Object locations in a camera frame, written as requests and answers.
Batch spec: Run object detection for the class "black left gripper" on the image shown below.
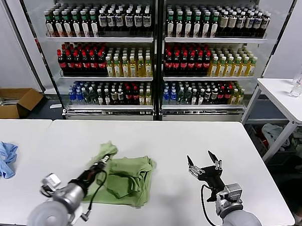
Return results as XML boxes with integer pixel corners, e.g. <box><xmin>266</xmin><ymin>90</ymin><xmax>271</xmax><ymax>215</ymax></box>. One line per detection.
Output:
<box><xmin>72</xmin><ymin>153</ymin><xmax>115</xmax><ymax>192</ymax></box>

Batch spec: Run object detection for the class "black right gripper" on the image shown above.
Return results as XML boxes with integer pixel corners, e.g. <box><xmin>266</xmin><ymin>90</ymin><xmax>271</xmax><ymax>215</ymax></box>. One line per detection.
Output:
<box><xmin>185</xmin><ymin>149</ymin><xmax>228</xmax><ymax>195</ymax></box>

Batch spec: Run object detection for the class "light green polo shirt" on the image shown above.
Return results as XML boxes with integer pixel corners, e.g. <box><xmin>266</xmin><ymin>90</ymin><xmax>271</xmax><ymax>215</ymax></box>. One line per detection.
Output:
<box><xmin>81</xmin><ymin>139</ymin><xmax>158</xmax><ymax>210</ymax></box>

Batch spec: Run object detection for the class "black plastic crate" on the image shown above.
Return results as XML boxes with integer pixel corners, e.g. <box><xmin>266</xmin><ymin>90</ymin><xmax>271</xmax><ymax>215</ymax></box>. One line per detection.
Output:
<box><xmin>245</xmin><ymin>123</ymin><xmax>270</xmax><ymax>161</ymax></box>

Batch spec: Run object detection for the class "small dark bottle white label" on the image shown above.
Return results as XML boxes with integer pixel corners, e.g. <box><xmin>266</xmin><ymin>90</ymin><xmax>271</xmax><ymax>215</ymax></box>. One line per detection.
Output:
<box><xmin>190</xmin><ymin>88</ymin><xmax>199</xmax><ymax>105</ymax></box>
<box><xmin>97</xmin><ymin>88</ymin><xmax>106</xmax><ymax>105</ymax></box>
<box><xmin>103</xmin><ymin>87</ymin><xmax>112</xmax><ymax>105</ymax></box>
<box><xmin>197</xmin><ymin>88</ymin><xmax>206</xmax><ymax>105</ymax></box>

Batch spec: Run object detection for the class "clear green water bottle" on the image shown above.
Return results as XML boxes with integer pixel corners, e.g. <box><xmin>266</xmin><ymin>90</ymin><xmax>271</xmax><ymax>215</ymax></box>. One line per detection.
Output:
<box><xmin>176</xmin><ymin>87</ymin><xmax>185</xmax><ymax>105</ymax></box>
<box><xmin>183</xmin><ymin>87</ymin><xmax>192</xmax><ymax>105</ymax></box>
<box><xmin>81</xmin><ymin>86</ymin><xmax>91</xmax><ymax>104</ymax></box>
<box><xmin>89</xmin><ymin>87</ymin><xmax>99</xmax><ymax>104</ymax></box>

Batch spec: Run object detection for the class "small dark bottle beige label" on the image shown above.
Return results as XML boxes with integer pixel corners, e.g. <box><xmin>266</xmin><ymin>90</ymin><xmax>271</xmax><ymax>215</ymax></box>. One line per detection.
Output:
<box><xmin>117</xmin><ymin>87</ymin><xmax>126</xmax><ymax>105</ymax></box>
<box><xmin>203</xmin><ymin>87</ymin><xmax>213</xmax><ymax>105</ymax></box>
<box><xmin>110</xmin><ymin>87</ymin><xmax>119</xmax><ymax>105</ymax></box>
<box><xmin>210</xmin><ymin>87</ymin><xmax>219</xmax><ymax>105</ymax></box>

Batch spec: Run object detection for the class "small cola bottle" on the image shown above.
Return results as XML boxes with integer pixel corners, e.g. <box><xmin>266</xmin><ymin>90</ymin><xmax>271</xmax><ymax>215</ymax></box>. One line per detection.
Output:
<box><xmin>223</xmin><ymin>85</ymin><xmax>233</xmax><ymax>105</ymax></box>
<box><xmin>124</xmin><ymin>85</ymin><xmax>133</xmax><ymax>105</ymax></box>
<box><xmin>131</xmin><ymin>85</ymin><xmax>140</xmax><ymax>105</ymax></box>
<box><xmin>217</xmin><ymin>85</ymin><xmax>226</xmax><ymax>105</ymax></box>

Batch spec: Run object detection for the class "blue water bottle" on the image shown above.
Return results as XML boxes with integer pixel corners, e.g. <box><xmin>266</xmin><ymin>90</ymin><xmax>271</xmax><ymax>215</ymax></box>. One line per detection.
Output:
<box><xmin>169</xmin><ymin>87</ymin><xmax>178</xmax><ymax>105</ymax></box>
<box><xmin>75</xmin><ymin>86</ymin><xmax>84</xmax><ymax>103</ymax></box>
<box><xmin>68</xmin><ymin>85</ymin><xmax>78</xmax><ymax>103</ymax></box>
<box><xmin>162</xmin><ymin>87</ymin><xmax>171</xmax><ymax>105</ymax></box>

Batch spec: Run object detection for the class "small yellow juice bottle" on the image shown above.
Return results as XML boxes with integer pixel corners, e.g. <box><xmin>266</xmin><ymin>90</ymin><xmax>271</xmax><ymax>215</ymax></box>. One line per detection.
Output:
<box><xmin>230</xmin><ymin>88</ymin><xmax>240</xmax><ymax>105</ymax></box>
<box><xmin>138</xmin><ymin>88</ymin><xmax>147</xmax><ymax>105</ymax></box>
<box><xmin>144</xmin><ymin>88</ymin><xmax>154</xmax><ymax>105</ymax></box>
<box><xmin>236</xmin><ymin>88</ymin><xmax>246</xmax><ymax>105</ymax></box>

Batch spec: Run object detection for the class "light grey garment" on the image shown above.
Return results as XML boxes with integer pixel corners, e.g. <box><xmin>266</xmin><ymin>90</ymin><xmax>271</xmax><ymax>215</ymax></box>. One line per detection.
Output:
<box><xmin>261</xmin><ymin>122</ymin><xmax>291</xmax><ymax>152</ymax></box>

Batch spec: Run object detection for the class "cola bottle red cap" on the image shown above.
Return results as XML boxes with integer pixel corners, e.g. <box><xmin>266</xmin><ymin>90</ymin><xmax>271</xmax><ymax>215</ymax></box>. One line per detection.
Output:
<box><xmin>89</xmin><ymin>51</ymin><xmax>100</xmax><ymax>75</ymax></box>
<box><xmin>164</xmin><ymin>50</ymin><xmax>174</xmax><ymax>75</ymax></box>
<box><xmin>97</xmin><ymin>51</ymin><xmax>108</xmax><ymax>76</ymax></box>
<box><xmin>73</xmin><ymin>50</ymin><xmax>84</xmax><ymax>75</ymax></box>
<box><xmin>179</xmin><ymin>51</ymin><xmax>190</xmax><ymax>75</ymax></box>
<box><xmin>195</xmin><ymin>51</ymin><xmax>205</xmax><ymax>75</ymax></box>
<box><xmin>81</xmin><ymin>51</ymin><xmax>92</xmax><ymax>76</ymax></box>
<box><xmin>172</xmin><ymin>51</ymin><xmax>182</xmax><ymax>75</ymax></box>
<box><xmin>187</xmin><ymin>51</ymin><xmax>197</xmax><ymax>76</ymax></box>
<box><xmin>202</xmin><ymin>51</ymin><xmax>212</xmax><ymax>76</ymax></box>
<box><xmin>57</xmin><ymin>49</ymin><xmax>68</xmax><ymax>74</ymax></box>
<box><xmin>65</xmin><ymin>50</ymin><xmax>76</xmax><ymax>75</ymax></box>

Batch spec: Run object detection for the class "grey green garment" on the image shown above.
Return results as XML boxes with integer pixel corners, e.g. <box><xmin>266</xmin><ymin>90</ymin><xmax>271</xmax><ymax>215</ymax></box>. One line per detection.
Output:
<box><xmin>288</xmin><ymin>126</ymin><xmax>302</xmax><ymax>160</ymax></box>

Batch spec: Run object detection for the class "crumpled light blue garment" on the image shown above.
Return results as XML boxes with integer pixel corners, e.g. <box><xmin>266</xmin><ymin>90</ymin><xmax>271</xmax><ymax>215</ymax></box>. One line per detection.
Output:
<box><xmin>0</xmin><ymin>141</ymin><xmax>19</xmax><ymax>183</ymax></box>

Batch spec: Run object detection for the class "white side table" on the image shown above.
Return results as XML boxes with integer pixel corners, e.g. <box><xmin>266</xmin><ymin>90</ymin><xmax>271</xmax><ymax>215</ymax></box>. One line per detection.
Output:
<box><xmin>239</xmin><ymin>76</ymin><xmax>302</xmax><ymax>164</ymax></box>

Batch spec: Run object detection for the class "open cardboard box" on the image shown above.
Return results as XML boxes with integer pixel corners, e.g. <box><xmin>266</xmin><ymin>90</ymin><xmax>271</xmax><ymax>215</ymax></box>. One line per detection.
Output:
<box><xmin>0</xmin><ymin>86</ymin><xmax>46</xmax><ymax>121</ymax></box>

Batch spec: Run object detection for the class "metal parts bundle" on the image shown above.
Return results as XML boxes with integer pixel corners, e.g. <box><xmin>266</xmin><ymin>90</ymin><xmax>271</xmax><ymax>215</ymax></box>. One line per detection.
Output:
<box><xmin>0</xmin><ymin>95</ymin><xmax>26</xmax><ymax>108</ymax></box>

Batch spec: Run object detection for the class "clear empty plastic bottle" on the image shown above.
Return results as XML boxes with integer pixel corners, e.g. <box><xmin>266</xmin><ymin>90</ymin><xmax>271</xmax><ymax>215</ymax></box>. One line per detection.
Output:
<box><xmin>288</xmin><ymin>66</ymin><xmax>302</xmax><ymax>98</ymax></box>

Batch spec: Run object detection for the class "drinks display cabinet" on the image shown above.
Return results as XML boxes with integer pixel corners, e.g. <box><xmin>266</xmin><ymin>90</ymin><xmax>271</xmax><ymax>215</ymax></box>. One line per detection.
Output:
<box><xmin>154</xmin><ymin>0</ymin><xmax>270</xmax><ymax>126</ymax></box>
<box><xmin>47</xmin><ymin>0</ymin><xmax>161</xmax><ymax>123</ymax></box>

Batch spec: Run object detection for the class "glass cabinet door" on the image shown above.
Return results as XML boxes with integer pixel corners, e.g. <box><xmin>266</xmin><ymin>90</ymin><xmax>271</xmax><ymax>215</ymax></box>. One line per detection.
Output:
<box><xmin>0</xmin><ymin>0</ymin><xmax>71</xmax><ymax>117</ymax></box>
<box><xmin>240</xmin><ymin>0</ymin><xmax>298</xmax><ymax>124</ymax></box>

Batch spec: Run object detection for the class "dark tea bottle green cap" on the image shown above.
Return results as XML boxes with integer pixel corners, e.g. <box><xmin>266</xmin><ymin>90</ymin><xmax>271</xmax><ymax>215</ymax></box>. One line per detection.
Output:
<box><xmin>174</xmin><ymin>10</ymin><xmax>185</xmax><ymax>38</ymax></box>
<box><xmin>71</xmin><ymin>9</ymin><xmax>83</xmax><ymax>38</ymax></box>
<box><xmin>192</xmin><ymin>11</ymin><xmax>203</xmax><ymax>38</ymax></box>
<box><xmin>44</xmin><ymin>10</ymin><xmax>57</xmax><ymax>37</ymax></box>
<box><xmin>53</xmin><ymin>9</ymin><xmax>66</xmax><ymax>37</ymax></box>
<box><xmin>201</xmin><ymin>10</ymin><xmax>212</xmax><ymax>38</ymax></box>
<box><xmin>80</xmin><ymin>9</ymin><xmax>92</xmax><ymax>38</ymax></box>
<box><xmin>89</xmin><ymin>9</ymin><xmax>101</xmax><ymax>37</ymax></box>
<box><xmin>62</xmin><ymin>9</ymin><xmax>75</xmax><ymax>37</ymax></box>
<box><xmin>183</xmin><ymin>11</ymin><xmax>194</xmax><ymax>38</ymax></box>
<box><xmin>166</xmin><ymin>10</ymin><xmax>177</xmax><ymax>37</ymax></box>
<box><xmin>209</xmin><ymin>11</ymin><xmax>220</xmax><ymax>38</ymax></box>

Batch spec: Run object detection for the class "dark bottle navy label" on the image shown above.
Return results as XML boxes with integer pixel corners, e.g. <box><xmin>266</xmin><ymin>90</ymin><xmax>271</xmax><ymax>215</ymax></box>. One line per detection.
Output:
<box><xmin>107</xmin><ymin>9</ymin><xmax>118</xmax><ymax>32</ymax></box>
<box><xmin>142</xmin><ymin>8</ymin><xmax>154</xmax><ymax>33</ymax></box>
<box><xmin>244</xmin><ymin>11</ymin><xmax>256</xmax><ymax>38</ymax></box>
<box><xmin>259</xmin><ymin>12</ymin><xmax>272</xmax><ymax>38</ymax></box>
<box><xmin>252</xmin><ymin>12</ymin><xmax>263</xmax><ymax>37</ymax></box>
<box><xmin>133</xmin><ymin>8</ymin><xmax>144</xmax><ymax>32</ymax></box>
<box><xmin>235</xmin><ymin>11</ymin><xmax>246</xmax><ymax>37</ymax></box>
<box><xmin>115</xmin><ymin>9</ymin><xmax>126</xmax><ymax>32</ymax></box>
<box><xmin>98</xmin><ymin>9</ymin><xmax>109</xmax><ymax>31</ymax></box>
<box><xmin>124</xmin><ymin>9</ymin><xmax>135</xmax><ymax>32</ymax></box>

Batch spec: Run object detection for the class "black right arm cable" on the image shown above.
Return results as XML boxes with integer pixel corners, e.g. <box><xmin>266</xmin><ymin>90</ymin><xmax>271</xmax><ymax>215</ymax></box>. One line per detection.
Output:
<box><xmin>198</xmin><ymin>184</ymin><xmax>225</xmax><ymax>226</ymax></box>

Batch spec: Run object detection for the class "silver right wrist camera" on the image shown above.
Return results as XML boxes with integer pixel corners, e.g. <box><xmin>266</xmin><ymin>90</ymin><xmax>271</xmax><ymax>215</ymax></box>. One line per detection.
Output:
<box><xmin>222</xmin><ymin>182</ymin><xmax>244</xmax><ymax>202</ymax></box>

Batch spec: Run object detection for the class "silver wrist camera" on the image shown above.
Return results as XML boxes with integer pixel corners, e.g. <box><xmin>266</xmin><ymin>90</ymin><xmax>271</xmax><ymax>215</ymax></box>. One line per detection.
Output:
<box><xmin>40</xmin><ymin>172</ymin><xmax>63</xmax><ymax>197</ymax></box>
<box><xmin>222</xmin><ymin>182</ymin><xmax>244</xmax><ymax>202</ymax></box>

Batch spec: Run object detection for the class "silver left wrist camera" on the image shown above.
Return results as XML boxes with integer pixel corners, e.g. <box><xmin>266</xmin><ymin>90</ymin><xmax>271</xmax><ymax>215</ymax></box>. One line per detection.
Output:
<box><xmin>40</xmin><ymin>172</ymin><xmax>63</xmax><ymax>197</ymax></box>

